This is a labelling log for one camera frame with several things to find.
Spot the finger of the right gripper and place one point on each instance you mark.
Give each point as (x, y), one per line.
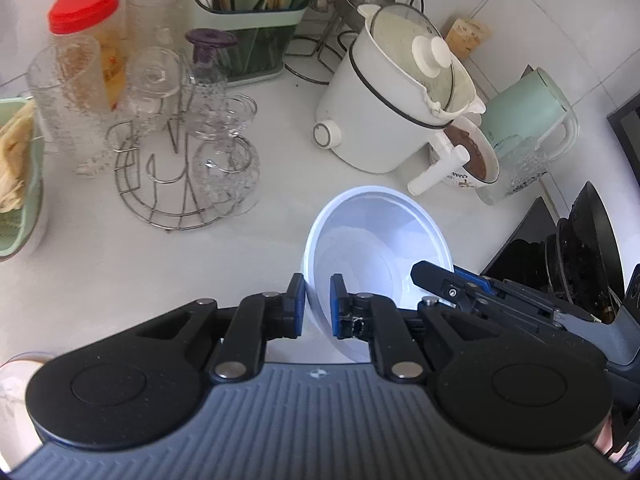
(451, 287)
(478, 281)

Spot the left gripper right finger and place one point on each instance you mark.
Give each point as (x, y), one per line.
(376, 320)

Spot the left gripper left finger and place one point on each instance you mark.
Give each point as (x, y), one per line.
(244, 331)

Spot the white plastic bowl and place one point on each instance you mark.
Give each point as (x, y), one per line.
(372, 236)

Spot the right hand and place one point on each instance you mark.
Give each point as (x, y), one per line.
(605, 445)

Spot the black frying pan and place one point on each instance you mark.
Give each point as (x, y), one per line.
(582, 259)

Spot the patterned mug with powder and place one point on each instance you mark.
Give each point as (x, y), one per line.
(482, 169)

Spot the textured glass cup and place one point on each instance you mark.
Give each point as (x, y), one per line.
(522, 162)

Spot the mint green kettle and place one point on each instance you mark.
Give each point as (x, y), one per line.
(530, 110)

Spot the white electric cooker pot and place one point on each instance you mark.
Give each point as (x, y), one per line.
(395, 91)

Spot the purple base glass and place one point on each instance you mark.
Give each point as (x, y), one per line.
(211, 63)

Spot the yellow box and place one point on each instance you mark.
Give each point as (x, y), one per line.
(465, 35)

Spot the green colander basket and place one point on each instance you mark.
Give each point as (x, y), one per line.
(24, 214)

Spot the dried noodles bundle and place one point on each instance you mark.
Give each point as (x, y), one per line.
(16, 137)

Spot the tall textured clear glass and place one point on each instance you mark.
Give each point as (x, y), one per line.
(66, 82)

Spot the green chopstick holder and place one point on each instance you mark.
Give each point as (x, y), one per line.
(263, 30)

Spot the red lid plastic jar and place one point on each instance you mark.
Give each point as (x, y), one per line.
(101, 20)

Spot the wire glass rack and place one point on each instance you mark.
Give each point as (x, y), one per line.
(196, 169)

